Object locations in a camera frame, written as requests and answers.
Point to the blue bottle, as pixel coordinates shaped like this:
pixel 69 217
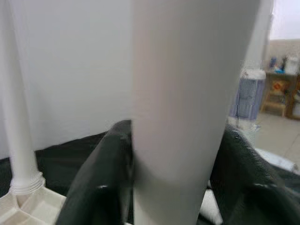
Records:
pixel 273 62

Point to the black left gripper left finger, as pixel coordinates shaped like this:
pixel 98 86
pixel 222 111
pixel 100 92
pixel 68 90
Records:
pixel 98 182

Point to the white plastic container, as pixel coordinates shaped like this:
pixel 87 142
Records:
pixel 292 65

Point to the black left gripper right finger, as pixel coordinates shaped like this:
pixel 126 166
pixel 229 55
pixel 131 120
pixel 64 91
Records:
pixel 248 187

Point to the white round appliance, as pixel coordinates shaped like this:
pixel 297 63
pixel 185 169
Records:
pixel 279 159

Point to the black cloth table cover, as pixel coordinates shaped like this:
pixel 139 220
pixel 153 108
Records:
pixel 65 159

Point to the blue plastic rack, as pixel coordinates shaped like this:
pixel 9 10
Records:
pixel 248 98

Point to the white plastic children table top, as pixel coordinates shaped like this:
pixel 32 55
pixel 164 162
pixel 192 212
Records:
pixel 30 208

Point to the light wooden frame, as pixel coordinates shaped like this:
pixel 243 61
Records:
pixel 274 100

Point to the white plastic table leg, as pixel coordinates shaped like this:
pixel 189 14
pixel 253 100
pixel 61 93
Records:
pixel 178 93
pixel 20 117

